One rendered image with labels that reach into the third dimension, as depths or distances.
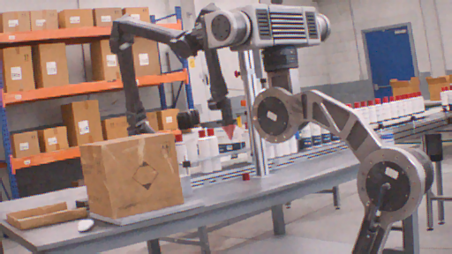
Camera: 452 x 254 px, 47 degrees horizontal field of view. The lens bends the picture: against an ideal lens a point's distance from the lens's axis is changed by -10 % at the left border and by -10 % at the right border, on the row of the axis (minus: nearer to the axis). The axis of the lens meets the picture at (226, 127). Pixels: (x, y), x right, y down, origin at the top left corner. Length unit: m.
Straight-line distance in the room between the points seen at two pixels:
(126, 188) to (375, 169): 0.87
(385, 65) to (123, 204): 9.01
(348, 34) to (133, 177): 9.36
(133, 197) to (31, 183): 4.97
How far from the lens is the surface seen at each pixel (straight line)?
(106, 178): 2.00
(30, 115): 6.99
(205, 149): 2.65
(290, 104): 1.97
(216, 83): 2.74
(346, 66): 11.20
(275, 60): 2.03
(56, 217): 2.23
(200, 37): 1.95
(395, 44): 10.59
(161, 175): 2.09
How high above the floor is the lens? 1.22
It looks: 3 degrees down
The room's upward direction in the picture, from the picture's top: 8 degrees counter-clockwise
